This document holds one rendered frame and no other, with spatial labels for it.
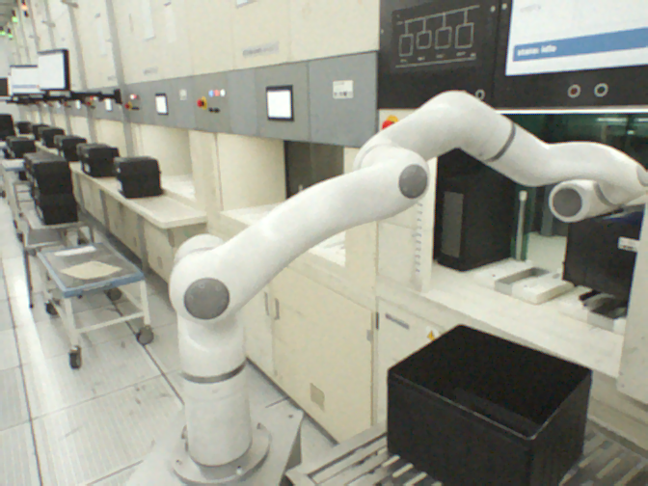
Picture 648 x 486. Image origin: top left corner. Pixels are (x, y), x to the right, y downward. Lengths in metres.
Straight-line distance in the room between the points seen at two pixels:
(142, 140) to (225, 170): 1.50
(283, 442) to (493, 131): 0.73
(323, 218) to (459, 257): 0.87
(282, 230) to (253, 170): 1.94
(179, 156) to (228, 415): 3.38
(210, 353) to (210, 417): 0.13
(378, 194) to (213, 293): 0.32
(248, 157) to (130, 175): 1.04
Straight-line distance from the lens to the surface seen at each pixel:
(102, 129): 5.55
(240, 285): 0.80
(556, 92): 1.12
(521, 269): 1.63
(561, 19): 1.14
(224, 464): 1.01
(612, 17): 1.09
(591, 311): 1.39
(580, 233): 1.35
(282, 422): 1.11
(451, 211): 1.62
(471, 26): 1.26
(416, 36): 1.38
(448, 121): 0.91
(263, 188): 2.80
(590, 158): 1.04
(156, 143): 4.11
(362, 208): 0.83
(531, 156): 1.00
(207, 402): 0.94
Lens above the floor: 1.43
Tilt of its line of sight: 16 degrees down
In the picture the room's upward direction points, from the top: 1 degrees counter-clockwise
